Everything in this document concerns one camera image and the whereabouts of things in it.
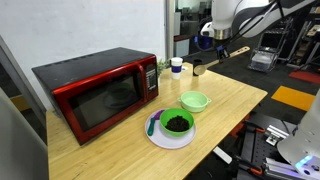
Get black plastic cup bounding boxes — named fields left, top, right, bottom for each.
left=193, top=59, right=202, bottom=76

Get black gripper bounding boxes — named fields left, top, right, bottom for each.
left=216, top=39, right=230, bottom=63

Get dark objects in bowl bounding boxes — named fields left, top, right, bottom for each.
left=166, top=116, right=189, bottom=132

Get beige plastic spoon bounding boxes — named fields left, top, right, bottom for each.
left=193, top=46, right=250, bottom=76

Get red black microwave oven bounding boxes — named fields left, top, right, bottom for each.
left=32, top=47, right=158, bottom=145

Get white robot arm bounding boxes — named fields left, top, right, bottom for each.
left=200, top=0, right=316, bottom=60

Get small potted green plant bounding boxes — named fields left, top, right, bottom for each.
left=157, top=59, right=170, bottom=76

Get light green pot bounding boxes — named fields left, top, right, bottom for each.
left=177, top=91, right=212, bottom=113

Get teal purple toy knife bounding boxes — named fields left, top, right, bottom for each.
left=147, top=109, right=164, bottom=136

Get bright green bowl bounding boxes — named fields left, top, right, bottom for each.
left=160, top=108, right=195, bottom=137

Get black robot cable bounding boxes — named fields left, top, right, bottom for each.
left=194, top=0, right=284, bottom=53

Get white machine in background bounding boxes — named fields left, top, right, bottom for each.
left=249, top=53, right=274, bottom=72

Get white round plate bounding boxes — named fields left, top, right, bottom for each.
left=145, top=110, right=196, bottom=149

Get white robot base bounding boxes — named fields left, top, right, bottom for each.
left=277, top=97, right=320, bottom=180

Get white cup blue band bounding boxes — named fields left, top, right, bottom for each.
left=171, top=57, right=183, bottom=79

